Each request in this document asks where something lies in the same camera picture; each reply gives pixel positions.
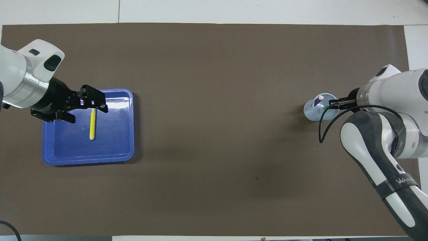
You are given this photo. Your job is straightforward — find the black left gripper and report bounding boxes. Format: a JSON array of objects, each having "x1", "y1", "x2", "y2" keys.
[{"x1": 31, "y1": 78, "x2": 108, "y2": 124}]

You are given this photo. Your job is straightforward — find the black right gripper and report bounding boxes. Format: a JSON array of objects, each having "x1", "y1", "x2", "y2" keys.
[{"x1": 329, "y1": 88, "x2": 360, "y2": 111}]

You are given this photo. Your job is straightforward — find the yellow highlighter pen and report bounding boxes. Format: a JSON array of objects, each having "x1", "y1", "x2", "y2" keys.
[{"x1": 89, "y1": 108, "x2": 97, "y2": 140}]

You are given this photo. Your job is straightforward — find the blue plastic tray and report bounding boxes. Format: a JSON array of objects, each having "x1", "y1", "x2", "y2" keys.
[{"x1": 42, "y1": 88, "x2": 135, "y2": 166}]

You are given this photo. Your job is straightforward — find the translucent blue plastic cup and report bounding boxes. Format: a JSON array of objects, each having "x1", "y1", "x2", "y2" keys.
[{"x1": 304, "y1": 93, "x2": 340, "y2": 122}]

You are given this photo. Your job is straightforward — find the brown table mat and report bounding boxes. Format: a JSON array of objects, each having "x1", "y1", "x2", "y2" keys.
[{"x1": 0, "y1": 23, "x2": 421, "y2": 236}]

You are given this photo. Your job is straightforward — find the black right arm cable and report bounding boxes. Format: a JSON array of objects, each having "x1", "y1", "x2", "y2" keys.
[{"x1": 319, "y1": 105, "x2": 403, "y2": 144}]

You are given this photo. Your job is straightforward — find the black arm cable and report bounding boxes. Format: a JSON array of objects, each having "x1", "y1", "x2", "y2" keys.
[
  {"x1": 0, "y1": 220, "x2": 22, "y2": 241},
  {"x1": 319, "y1": 105, "x2": 403, "y2": 144}
]

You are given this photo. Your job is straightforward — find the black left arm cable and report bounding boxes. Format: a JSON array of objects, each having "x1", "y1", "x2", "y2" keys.
[{"x1": 0, "y1": 220, "x2": 22, "y2": 241}]

